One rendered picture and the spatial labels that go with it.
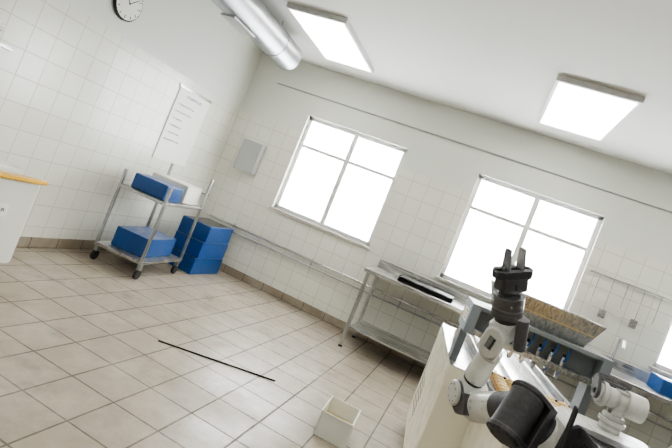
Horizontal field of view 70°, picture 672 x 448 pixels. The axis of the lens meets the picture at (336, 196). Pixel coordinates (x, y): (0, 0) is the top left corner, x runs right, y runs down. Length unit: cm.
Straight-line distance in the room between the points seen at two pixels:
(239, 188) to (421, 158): 245
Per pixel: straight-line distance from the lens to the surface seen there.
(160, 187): 497
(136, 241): 517
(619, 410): 152
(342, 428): 332
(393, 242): 589
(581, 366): 292
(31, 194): 403
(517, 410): 141
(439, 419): 281
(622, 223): 602
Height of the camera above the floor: 140
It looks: 1 degrees up
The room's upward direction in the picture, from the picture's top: 22 degrees clockwise
